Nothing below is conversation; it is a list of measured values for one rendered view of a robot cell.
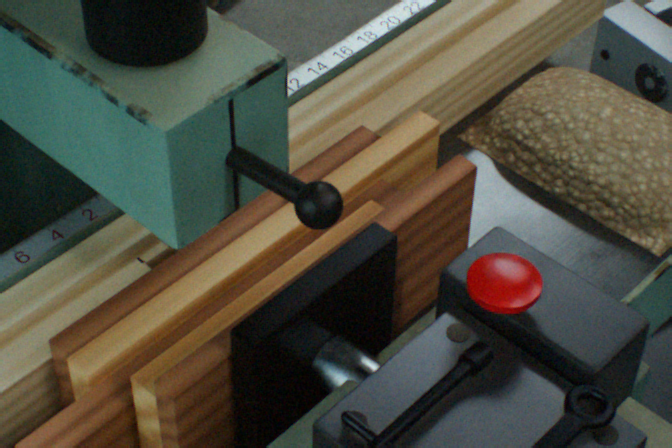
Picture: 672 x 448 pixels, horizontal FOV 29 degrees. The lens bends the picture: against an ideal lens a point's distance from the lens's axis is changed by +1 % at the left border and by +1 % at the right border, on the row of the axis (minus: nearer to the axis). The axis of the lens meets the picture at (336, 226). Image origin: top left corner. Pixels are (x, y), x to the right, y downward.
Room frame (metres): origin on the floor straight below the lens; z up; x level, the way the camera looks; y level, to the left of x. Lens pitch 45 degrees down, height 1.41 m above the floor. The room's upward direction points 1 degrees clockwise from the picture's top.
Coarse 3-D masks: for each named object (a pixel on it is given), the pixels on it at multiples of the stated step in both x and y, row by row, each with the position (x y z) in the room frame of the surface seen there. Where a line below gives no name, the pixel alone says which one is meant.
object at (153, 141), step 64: (0, 0) 0.47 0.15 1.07; (64, 0) 0.47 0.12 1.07; (0, 64) 0.47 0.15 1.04; (64, 64) 0.43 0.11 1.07; (192, 64) 0.43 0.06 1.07; (256, 64) 0.43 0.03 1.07; (64, 128) 0.44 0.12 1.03; (128, 128) 0.41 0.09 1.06; (192, 128) 0.40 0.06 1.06; (256, 128) 0.42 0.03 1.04; (128, 192) 0.41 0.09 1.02; (192, 192) 0.40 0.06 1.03; (256, 192) 0.42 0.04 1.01
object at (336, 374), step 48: (384, 240) 0.41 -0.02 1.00; (288, 288) 0.38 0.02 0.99; (336, 288) 0.38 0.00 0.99; (384, 288) 0.40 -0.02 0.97; (240, 336) 0.35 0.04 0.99; (288, 336) 0.36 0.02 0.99; (336, 336) 0.38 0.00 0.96; (384, 336) 0.40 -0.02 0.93; (240, 384) 0.35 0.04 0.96; (288, 384) 0.36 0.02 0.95; (336, 384) 0.36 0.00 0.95; (240, 432) 0.35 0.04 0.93
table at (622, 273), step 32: (544, 64) 0.65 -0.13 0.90; (448, 160) 0.56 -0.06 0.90; (480, 160) 0.57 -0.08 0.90; (480, 192) 0.54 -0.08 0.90; (512, 192) 0.54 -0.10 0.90; (544, 192) 0.54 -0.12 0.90; (480, 224) 0.51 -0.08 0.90; (512, 224) 0.51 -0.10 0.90; (544, 224) 0.51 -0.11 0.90; (576, 224) 0.51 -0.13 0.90; (576, 256) 0.49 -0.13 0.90; (608, 256) 0.49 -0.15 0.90; (640, 256) 0.49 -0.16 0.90; (608, 288) 0.47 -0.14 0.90; (640, 288) 0.47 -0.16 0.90; (416, 320) 0.44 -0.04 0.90
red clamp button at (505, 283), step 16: (496, 256) 0.37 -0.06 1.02; (512, 256) 0.37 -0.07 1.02; (480, 272) 0.36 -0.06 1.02; (496, 272) 0.36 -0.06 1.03; (512, 272) 0.36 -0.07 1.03; (528, 272) 0.36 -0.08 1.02; (480, 288) 0.35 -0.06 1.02; (496, 288) 0.35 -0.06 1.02; (512, 288) 0.35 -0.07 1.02; (528, 288) 0.35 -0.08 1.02; (480, 304) 0.35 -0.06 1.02; (496, 304) 0.35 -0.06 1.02; (512, 304) 0.35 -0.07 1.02; (528, 304) 0.35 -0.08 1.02
